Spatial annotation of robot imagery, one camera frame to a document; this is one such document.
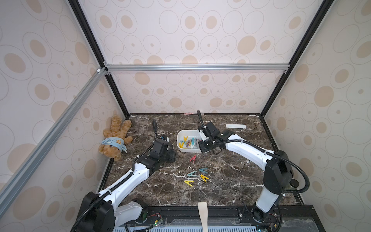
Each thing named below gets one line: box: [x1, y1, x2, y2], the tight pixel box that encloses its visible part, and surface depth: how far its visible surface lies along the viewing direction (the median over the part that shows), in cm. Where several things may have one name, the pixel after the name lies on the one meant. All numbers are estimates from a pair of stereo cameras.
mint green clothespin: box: [186, 170, 200, 177], surface depth 89 cm
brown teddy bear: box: [98, 115, 133, 162], surface depth 96 cm
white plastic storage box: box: [176, 129, 203, 154], surface depth 102 cm
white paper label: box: [225, 123, 247, 130], surface depth 115 cm
